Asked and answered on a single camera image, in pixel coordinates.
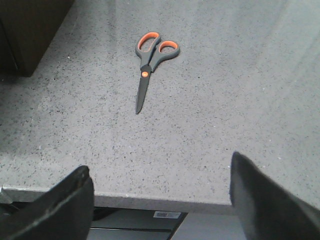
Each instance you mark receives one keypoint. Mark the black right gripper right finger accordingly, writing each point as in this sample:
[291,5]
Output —
[265,209]

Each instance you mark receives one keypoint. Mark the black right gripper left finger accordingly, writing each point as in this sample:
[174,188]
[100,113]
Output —
[63,213]

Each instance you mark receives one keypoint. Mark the grey orange scissors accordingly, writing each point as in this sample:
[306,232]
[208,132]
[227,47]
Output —
[158,52]

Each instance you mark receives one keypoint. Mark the dark wooden drawer cabinet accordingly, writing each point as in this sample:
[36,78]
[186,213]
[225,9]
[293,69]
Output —
[27,28]

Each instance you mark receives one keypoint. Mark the black built-in appliance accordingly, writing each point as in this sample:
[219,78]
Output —
[118,224]

